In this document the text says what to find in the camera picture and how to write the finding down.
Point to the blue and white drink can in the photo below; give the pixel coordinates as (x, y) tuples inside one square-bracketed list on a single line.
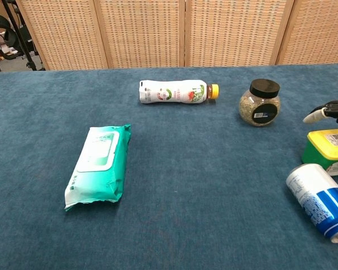
[(318, 197)]

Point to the black tripod stand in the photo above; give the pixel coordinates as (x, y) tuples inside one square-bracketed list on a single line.
[(22, 42)]

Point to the woven wooden folding screen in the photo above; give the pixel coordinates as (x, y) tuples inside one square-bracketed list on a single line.
[(143, 33)]

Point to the white-labelled bottle with yellow cap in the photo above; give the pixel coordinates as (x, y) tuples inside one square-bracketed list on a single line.
[(171, 91)]

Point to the round spice jar black lid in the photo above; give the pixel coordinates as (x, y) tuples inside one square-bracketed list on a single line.
[(259, 109)]

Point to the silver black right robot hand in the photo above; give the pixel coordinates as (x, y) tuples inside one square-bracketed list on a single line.
[(336, 109)]

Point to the teal wet wipe pack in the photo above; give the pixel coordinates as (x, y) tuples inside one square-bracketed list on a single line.
[(98, 166)]

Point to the dark blue table cloth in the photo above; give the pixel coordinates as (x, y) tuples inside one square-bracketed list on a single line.
[(186, 168)]

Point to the green container with yellow lid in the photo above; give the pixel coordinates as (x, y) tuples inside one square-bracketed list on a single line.
[(324, 149)]

